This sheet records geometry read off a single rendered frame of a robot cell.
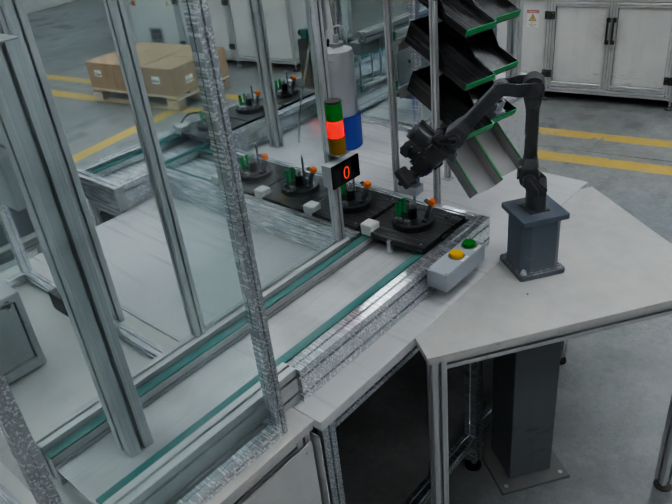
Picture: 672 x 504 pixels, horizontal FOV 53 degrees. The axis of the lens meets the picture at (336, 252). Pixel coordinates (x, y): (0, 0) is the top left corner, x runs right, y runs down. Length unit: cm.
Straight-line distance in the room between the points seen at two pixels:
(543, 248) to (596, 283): 18
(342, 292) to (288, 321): 19
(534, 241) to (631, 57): 402
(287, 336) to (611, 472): 141
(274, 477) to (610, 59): 488
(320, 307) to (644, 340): 183
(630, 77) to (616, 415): 357
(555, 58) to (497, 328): 437
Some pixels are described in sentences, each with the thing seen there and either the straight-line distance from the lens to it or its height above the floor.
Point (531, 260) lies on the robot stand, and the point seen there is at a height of 92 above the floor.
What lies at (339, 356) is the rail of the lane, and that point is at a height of 91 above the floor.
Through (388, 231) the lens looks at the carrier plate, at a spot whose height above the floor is 97.
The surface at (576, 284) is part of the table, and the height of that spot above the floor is 86.
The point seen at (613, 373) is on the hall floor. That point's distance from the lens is 313.
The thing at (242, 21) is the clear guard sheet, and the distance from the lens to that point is 171.
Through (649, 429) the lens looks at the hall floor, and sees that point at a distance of 292.
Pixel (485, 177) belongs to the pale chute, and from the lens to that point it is 234.
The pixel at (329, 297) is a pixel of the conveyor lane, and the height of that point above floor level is 92.
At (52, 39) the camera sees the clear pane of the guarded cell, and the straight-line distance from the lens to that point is 105.
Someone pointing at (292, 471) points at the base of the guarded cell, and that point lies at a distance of 169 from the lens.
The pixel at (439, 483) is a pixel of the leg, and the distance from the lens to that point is 217.
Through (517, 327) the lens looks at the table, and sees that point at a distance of 190.
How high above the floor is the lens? 202
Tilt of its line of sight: 31 degrees down
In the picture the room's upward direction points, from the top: 6 degrees counter-clockwise
